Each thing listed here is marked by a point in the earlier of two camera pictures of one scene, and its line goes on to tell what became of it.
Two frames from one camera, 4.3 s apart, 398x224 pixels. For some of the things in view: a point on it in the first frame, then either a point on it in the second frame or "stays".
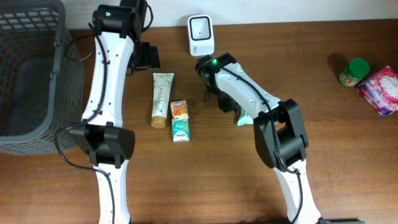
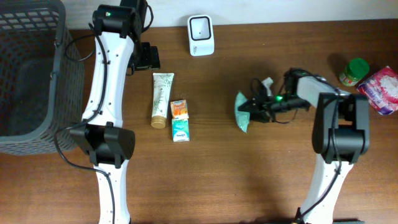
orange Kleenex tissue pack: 179,109 stays
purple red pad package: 380,89 stays
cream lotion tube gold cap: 161,88 stays
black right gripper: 226,104 → 261,104
